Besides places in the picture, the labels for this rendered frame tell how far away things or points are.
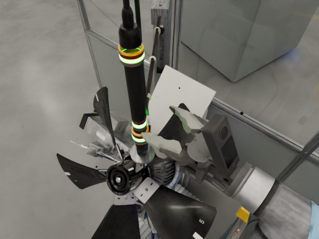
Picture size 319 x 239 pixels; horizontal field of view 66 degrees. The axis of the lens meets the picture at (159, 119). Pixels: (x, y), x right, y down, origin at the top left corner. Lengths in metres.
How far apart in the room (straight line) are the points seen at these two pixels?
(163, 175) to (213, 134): 0.67
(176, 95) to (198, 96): 0.10
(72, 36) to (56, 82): 0.95
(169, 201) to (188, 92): 0.45
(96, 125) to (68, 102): 1.78
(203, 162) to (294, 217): 0.16
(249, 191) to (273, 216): 0.05
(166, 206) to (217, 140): 0.56
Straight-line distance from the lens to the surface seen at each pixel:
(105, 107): 0.95
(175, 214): 0.92
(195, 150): 0.47
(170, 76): 1.09
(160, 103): 1.11
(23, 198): 2.49
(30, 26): 4.40
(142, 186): 0.96
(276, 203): 0.46
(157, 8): 1.05
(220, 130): 0.40
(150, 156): 0.69
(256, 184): 0.46
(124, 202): 1.04
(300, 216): 0.47
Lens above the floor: 2.07
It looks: 53 degrees down
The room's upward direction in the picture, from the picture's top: straight up
